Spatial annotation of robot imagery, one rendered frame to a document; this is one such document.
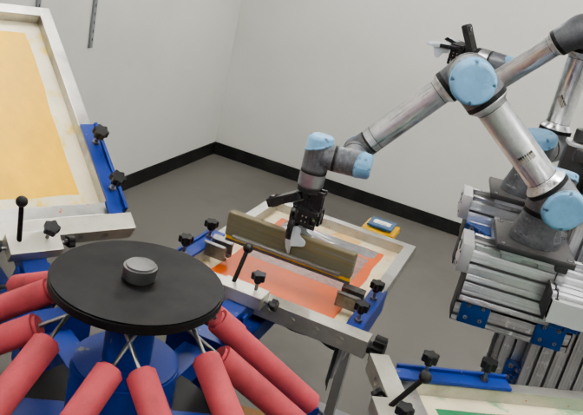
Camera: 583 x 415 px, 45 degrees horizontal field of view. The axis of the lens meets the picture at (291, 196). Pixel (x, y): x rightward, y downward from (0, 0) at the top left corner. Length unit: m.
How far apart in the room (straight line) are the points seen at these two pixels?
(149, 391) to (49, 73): 1.35
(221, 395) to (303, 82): 4.86
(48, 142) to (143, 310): 1.00
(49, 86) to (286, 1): 3.88
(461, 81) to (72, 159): 1.09
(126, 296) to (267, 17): 4.91
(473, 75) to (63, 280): 1.13
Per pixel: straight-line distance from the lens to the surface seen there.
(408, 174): 5.81
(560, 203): 1.99
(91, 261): 1.35
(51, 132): 2.16
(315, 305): 2.12
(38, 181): 2.03
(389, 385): 1.70
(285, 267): 2.29
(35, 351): 1.24
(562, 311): 2.12
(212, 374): 1.24
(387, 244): 2.63
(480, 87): 1.89
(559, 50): 2.60
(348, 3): 5.78
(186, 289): 1.30
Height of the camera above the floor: 1.94
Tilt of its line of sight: 20 degrees down
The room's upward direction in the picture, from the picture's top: 13 degrees clockwise
